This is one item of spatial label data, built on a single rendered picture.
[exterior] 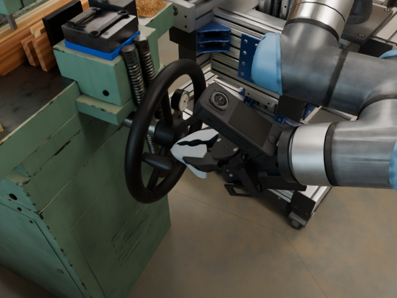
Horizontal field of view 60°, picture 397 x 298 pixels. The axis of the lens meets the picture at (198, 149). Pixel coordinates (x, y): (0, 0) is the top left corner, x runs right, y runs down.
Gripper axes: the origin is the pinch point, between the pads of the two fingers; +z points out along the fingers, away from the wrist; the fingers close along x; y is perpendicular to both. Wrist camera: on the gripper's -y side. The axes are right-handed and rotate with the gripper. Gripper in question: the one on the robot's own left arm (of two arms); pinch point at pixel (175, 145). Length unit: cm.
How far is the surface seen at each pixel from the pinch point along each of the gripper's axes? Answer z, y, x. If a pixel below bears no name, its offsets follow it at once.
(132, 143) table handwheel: 4.7, -3.8, -3.3
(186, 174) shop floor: 72, 66, 51
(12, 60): 31.1, -20.6, 3.1
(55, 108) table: 20.7, -11.4, -1.6
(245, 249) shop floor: 37, 83, 27
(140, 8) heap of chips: 24.2, -13.8, 33.0
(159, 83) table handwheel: 2.0, -8.2, 6.0
